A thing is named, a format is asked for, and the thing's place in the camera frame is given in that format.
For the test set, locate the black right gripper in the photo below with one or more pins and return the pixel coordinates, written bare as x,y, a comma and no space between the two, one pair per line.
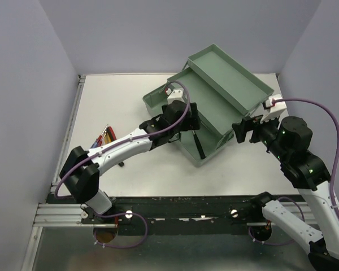
247,124

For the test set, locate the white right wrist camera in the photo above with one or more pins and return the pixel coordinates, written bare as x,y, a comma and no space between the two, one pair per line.
273,108

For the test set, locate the blue handled screwdriver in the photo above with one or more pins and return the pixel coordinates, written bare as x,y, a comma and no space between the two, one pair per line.
98,140

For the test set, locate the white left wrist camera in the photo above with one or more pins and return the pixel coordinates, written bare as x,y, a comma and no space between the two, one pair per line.
175,94

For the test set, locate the aluminium frame rail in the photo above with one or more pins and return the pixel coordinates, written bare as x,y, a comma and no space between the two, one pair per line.
57,215

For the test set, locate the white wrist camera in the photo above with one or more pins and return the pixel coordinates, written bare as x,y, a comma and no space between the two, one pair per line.
273,108
175,94

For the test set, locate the small steel claw hammer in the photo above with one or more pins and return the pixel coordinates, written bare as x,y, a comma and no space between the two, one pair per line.
198,145

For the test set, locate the green plastic tool box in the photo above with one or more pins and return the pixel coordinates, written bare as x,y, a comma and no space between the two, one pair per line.
225,92

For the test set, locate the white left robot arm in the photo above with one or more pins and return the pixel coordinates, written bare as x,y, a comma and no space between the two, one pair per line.
83,168

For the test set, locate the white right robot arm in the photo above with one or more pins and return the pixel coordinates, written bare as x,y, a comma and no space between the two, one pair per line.
308,174

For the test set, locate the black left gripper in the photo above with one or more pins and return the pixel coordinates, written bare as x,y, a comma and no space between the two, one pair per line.
192,123

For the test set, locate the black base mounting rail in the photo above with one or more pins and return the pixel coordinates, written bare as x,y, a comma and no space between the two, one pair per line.
178,215

